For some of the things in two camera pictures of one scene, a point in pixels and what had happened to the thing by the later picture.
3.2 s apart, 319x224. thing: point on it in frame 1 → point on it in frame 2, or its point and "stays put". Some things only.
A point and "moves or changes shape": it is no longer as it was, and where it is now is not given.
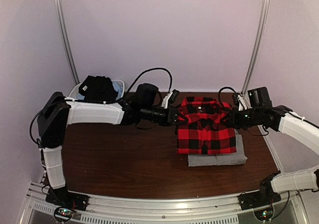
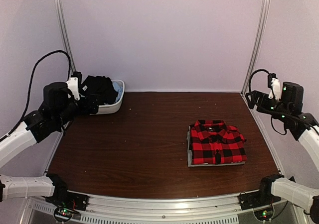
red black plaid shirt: (204, 133) moves or changes shape
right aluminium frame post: (256, 50) stays put
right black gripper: (234, 122) → (256, 95)
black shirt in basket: (98, 88) stays put
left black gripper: (169, 119) → (86, 110)
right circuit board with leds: (264, 214) stays put
